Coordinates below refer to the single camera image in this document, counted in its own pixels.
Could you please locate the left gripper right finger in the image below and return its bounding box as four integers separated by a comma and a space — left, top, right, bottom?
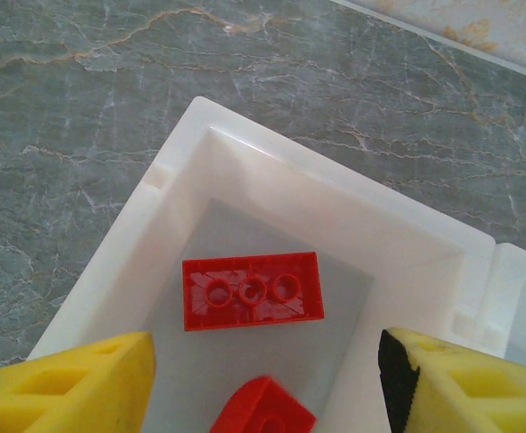
378, 327, 526, 433

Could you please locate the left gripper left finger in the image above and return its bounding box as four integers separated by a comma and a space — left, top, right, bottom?
0, 331, 158, 433

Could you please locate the red lego brick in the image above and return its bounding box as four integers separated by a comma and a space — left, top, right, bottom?
208, 375, 318, 433
181, 251, 326, 333

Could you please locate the white plastic bin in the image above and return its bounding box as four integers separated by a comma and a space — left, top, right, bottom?
26, 95, 496, 433
451, 242, 526, 375

